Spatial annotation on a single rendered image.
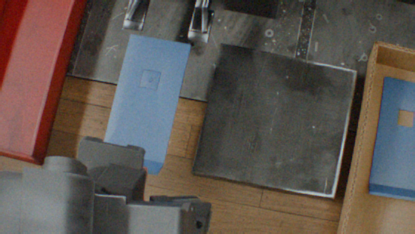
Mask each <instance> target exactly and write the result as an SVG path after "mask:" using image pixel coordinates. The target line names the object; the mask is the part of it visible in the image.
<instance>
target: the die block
mask: <svg viewBox="0 0 415 234"><path fill-rule="evenodd" d="M278 2H279V0H223V7H224V10H229V11H233V12H237V13H244V14H248V15H252V16H259V17H264V18H267V19H275V18H276V11H277V8H278V6H277V5H278Z"/></svg>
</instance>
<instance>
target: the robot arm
mask: <svg viewBox="0 0 415 234"><path fill-rule="evenodd" d="M145 153H146V152H145V149H144V148H142V147H137V146H133V145H129V144H128V145H127V146H126V147H125V146H121V145H117V144H111V143H107V142H103V139H102V138H97V137H92V136H85V137H84V138H83V139H82V140H81V141H80V142H79V149H78V159H74V158H68V157H64V156H48V157H46V158H45V159H44V164H43V165H42V166H41V168H42V169H36V168H29V167H23V168H22V173H20V172H16V171H13V170H3V171H1V172H0V234H206V233H207V232H208V231H209V228H210V221H211V217H212V213H213V211H212V210H211V207H212V204H211V203H210V202H209V201H205V202H203V201H201V199H200V198H199V197H198V196H197V195H178V196H166V195H150V199H149V201H145V186H146V183H147V174H148V169H147V167H145V166H143V163H144V157H145Z"/></svg>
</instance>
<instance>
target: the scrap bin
mask: <svg viewBox="0 0 415 234"><path fill-rule="evenodd" d="M87 1H88V0H0V156H4V157H8V158H12V159H15V160H19V161H25V162H29V163H32V164H37V165H41V166H42V165H43V164H44V159H45V157H46V155H47V147H48V145H49V142H50V135H51V132H52V130H53V122H54V120H55V117H56V113H57V110H58V105H59V99H60V98H61V94H62V90H63V87H64V80H65V77H66V74H67V70H68V67H69V64H70V60H71V57H72V54H73V49H74V47H75V44H76V39H77V35H78V32H79V28H80V24H81V22H82V17H83V15H84V10H85V8H86V5H87Z"/></svg>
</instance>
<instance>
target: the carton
mask: <svg viewBox="0 0 415 234"><path fill-rule="evenodd" d="M386 76H387V77H391V78H397V79H402V80H405V81H411V82H415V50H412V49H408V48H404V47H399V46H395V45H392V44H386V43H382V42H380V41H375V42H374V43H373V48H372V50H371V54H370V56H369V58H368V66H367V70H366V78H365V85H364V93H363V97H362V103H361V111H360V115H359V123H358V127H357V131H356V141H355V145H354V149H353V157H352V160H351V167H350V172H349V175H348V182H347V187H346V191H345V197H344V201H343V205H342V212H341V216H340V220H339V227H338V230H337V234H415V201H408V200H405V199H398V198H389V197H386V196H379V195H373V194H369V187H368V182H369V178H370V174H371V166H372V161H373V156H374V148H375V144H376V133H377V127H378V123H379V114H380V109H381V107H380V105H381V100H382V93H383V84H384V80H385V77H386ZM413 117H414V113H412V112H409V111H406V110H399V115H398V121H397V124H398V125H401V126H405V127H411V128H412V122H413Z"/></svg>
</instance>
